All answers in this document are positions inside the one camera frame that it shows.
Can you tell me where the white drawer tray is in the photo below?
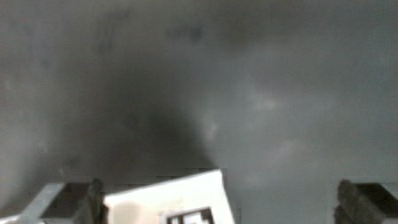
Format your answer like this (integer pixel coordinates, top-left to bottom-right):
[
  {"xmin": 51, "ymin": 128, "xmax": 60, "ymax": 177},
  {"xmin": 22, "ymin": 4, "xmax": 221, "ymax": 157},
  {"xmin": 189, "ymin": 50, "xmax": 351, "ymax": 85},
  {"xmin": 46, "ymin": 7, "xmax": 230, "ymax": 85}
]
[{"xmin": 104, "ymin": 169, "xmax": 236, "ymax": 224}]

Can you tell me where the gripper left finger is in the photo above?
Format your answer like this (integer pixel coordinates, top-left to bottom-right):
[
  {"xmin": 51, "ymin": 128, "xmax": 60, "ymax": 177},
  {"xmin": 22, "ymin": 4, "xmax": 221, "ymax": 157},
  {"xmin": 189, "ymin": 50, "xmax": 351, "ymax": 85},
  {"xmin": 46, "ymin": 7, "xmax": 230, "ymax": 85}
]
[{"xmin": 15, "ymin": 179, "xmax": 108, "ymax": 224}]

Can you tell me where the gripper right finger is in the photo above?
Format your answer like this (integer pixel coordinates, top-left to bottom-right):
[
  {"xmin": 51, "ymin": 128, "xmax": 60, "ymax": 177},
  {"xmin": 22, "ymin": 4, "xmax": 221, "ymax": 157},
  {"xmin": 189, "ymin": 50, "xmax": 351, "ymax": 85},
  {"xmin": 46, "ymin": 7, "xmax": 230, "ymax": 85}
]
[{"xmin": 333, "ymin": 180, "xmax": 398, "ymax": 224}]

